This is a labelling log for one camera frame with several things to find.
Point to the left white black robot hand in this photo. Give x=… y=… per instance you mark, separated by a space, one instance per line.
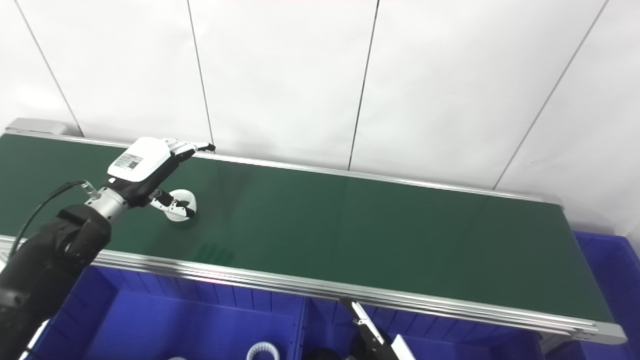
x=142 y=160

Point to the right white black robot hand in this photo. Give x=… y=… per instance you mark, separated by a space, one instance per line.
x=372 y=340

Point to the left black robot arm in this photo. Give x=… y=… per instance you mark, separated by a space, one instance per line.
x=50 y=260

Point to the green conveyor belt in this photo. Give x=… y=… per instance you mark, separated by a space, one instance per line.
x=450 y=307
x=350 y=230

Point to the long blue plastic bin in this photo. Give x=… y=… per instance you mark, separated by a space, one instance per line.
x=610 y=280

